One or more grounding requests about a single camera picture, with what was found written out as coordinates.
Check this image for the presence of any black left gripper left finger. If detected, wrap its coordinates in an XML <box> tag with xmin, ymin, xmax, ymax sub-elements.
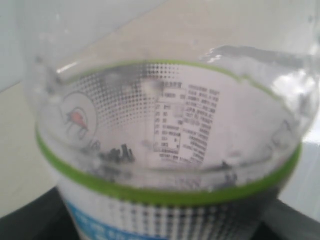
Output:
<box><xmin>0</xmin><ymin>187</ymin><xmax>80</xmax><ymax>240</ymax></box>

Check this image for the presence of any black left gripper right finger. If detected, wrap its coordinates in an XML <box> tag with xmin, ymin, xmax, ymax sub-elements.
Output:
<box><xmin>252</xmin><ymin>200</ymin><xmax>320</xmax><ymax>240</ymax></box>

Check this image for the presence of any clear plastic lime drink bottle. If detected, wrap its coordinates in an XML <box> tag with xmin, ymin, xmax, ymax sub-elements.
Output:
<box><xmin>17</xmin><ymin>0</ymin><xmax>320</xmax><ymax>240</ymax></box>

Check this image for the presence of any white plastic tray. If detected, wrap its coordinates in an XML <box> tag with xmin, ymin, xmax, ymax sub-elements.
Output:
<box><xmin>279</xmin><ymin>142</ymin><xmax>320</xmax><ymax>222</ymax></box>

